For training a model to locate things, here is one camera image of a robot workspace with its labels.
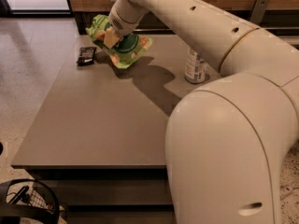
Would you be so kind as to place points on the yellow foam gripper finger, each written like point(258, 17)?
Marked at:
point(112, 37)

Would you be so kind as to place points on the green rice chip bag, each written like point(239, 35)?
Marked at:
point(124, 53)

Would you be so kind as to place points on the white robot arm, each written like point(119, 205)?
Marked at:
point(226, 141)

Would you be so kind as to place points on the dark rxbar chocolate bar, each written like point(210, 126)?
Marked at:
point(86, 56)

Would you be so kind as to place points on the clear plastic water bottle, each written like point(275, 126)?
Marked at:
point(196, 67)

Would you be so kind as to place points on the right metal wall bracket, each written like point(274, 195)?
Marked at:
point(258, 11)

